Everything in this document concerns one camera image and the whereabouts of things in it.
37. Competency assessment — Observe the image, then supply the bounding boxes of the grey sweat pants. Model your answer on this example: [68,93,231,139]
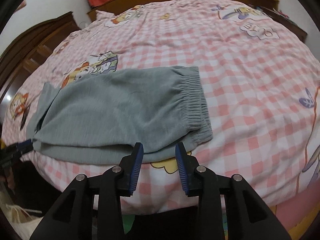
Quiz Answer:
[26,66,213,165]

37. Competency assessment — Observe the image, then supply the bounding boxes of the dark wooden headboard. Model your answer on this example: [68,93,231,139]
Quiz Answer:
[1,11,80,100]

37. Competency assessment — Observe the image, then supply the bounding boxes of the pink checkered bed sheet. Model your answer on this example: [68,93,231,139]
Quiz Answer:
[2,0,319,211]

